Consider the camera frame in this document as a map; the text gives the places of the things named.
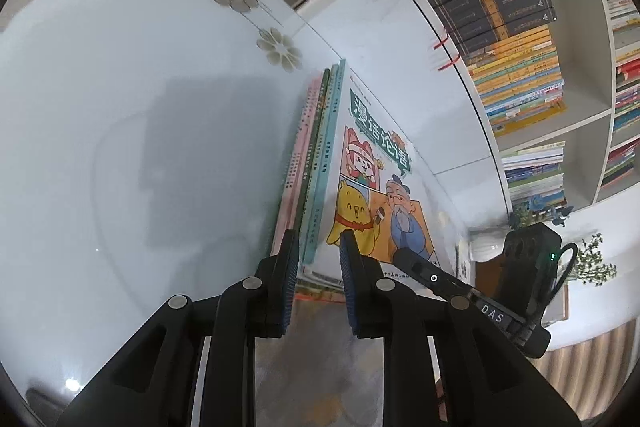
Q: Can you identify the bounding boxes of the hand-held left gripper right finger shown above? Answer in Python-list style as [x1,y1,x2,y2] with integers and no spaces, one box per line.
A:
[339,229,583,427]

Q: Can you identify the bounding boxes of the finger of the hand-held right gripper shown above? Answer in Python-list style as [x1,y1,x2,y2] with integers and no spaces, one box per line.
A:
[391,247,474,304]

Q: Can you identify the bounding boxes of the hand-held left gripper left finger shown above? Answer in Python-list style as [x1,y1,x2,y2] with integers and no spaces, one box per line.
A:
[55,229,301,427]

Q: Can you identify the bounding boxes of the yellow comic book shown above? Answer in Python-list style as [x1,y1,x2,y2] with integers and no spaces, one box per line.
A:
[322,84,443,280]

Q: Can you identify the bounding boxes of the stack of thin books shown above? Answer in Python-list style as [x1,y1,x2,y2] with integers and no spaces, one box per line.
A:
[270,59,351,305]

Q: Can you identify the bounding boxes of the brown wooden cabinet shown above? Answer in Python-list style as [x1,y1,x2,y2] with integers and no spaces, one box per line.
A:
[474,254,571,325]

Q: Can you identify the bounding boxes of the white ribbed vase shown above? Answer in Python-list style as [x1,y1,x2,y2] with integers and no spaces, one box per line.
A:
[470,229,506,263]

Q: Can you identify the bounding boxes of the blue and white artificial flowers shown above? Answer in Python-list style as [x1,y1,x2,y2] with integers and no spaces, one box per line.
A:
[507,194,576,230]

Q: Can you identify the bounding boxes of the green potted plant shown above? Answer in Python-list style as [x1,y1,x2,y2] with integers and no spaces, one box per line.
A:
[570,232,618,289]

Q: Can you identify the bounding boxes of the ginkgo patterned tablecloth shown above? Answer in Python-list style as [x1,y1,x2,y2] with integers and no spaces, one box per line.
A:
[197,297,401,427]

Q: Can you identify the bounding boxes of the row of mixed children's books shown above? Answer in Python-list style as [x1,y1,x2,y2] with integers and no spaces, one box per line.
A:
[500,141,568,214]

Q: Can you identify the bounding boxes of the white bookshelf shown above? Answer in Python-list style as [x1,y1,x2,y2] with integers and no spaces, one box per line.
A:
[292,0,640,228]

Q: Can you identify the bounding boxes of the row of yellow spined books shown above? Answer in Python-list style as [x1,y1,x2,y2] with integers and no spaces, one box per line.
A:
[467,24,568,138]

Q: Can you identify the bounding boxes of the row of thin colourful books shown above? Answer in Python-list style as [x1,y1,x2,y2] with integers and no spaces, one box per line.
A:
[590,0,640,188]

